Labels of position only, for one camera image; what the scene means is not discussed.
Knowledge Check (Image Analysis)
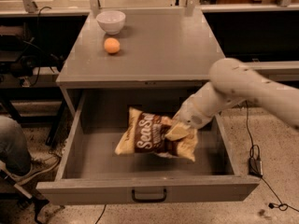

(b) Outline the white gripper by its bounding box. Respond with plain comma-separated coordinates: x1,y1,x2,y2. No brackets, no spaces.
164,93,213,141

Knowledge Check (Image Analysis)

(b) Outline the brown sea salt chip bag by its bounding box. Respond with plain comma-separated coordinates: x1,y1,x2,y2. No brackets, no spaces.
115,107,198,161

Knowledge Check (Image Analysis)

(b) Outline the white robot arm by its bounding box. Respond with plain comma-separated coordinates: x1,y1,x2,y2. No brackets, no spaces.
165,58,299,141

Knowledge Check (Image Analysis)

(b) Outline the grey cabinet counter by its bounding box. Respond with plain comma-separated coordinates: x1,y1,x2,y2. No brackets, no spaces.
56,7,224,113

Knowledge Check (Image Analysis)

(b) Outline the open grey top drawer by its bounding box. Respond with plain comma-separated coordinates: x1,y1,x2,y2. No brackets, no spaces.
37,89,260,205

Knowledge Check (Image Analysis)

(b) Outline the black power adapter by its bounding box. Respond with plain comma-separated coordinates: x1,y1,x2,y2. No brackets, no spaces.
249,158,263,178

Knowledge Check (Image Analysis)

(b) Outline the orange fruit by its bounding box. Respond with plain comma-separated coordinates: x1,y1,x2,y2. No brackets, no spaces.
104,37,121,54

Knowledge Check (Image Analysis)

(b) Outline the white ceramic bowl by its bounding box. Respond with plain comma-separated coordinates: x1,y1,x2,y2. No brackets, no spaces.
96,10,126,35

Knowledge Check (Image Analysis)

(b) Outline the grey sneaker shoe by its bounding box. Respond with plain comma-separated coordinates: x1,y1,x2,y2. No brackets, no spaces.
8,156,60,186

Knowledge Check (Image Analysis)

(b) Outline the person's jeans leg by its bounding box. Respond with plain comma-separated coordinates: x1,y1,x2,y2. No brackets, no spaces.
0,117,31,176

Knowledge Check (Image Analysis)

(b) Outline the dark machine left shelf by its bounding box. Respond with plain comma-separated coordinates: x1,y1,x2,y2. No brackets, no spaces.
0,23,36,77

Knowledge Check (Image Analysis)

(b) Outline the black chair base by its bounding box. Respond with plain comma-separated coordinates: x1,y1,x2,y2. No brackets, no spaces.
0,161,64,224

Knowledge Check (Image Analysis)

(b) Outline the black drawer handle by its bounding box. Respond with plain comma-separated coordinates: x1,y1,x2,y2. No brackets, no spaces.
131,189,167,203

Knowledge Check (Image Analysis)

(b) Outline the black floor cable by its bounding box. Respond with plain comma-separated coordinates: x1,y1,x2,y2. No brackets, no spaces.
244,100,299,213

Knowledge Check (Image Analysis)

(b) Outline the black cable left shelf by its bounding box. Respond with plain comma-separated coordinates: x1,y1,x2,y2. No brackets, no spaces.
21,6,64,88

